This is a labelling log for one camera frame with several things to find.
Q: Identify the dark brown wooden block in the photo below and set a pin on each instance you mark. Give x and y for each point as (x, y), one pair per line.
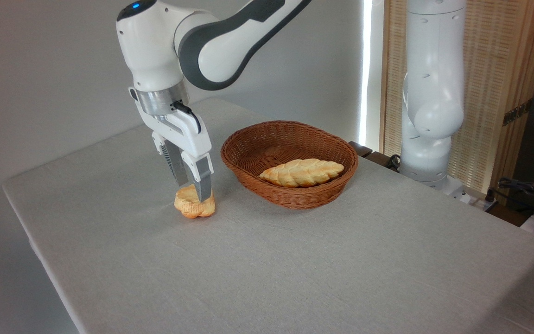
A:
(360, 148)

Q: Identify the grey tablecloth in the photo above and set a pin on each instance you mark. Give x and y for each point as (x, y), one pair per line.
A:
(267, 269)

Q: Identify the round bread roll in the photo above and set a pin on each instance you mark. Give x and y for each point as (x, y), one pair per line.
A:
(188, 204)

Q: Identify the brown wicker basket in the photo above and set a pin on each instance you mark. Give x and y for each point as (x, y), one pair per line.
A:
(295, 195)

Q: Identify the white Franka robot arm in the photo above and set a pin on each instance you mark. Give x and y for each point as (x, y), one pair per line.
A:
(155, 51)

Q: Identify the dark metal screen hinge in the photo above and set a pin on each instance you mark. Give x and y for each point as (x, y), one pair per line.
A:
(517, 112)

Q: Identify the braided bread loaf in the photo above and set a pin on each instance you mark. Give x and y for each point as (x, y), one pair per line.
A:
(301, 172)

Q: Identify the wooden slatted screen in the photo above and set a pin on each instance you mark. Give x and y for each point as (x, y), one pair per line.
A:
(503, 60)

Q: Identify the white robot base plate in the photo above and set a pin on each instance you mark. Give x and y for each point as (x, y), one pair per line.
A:
(454, 188)

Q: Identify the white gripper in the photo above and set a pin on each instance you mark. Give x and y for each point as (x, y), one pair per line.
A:
(193, 139)

